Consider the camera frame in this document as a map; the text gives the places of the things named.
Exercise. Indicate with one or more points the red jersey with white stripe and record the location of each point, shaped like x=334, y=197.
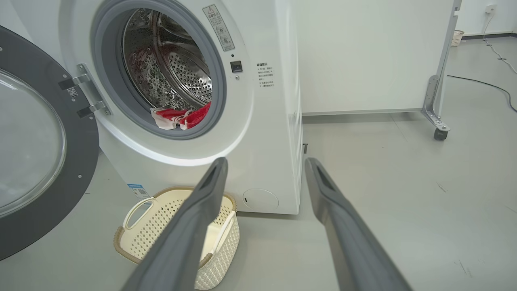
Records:
x=200, y=115

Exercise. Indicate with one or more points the white front-load washing machine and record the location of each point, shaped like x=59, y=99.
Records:
x=262, y=133

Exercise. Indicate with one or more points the round grey glass washer door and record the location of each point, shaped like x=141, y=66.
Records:
x=76, y=161

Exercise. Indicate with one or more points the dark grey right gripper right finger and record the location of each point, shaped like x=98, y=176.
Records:
x=355, y=246

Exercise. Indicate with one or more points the cream perforated laundry basket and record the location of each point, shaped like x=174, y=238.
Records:
x=149, y=226

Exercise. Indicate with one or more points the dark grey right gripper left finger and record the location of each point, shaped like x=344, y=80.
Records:
x=181, y=238

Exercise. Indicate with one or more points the small cream wicker basket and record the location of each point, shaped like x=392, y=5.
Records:
x=457, y=38

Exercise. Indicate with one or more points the red basketball shorts white trim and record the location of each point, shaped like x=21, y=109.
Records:
x=167, y=118

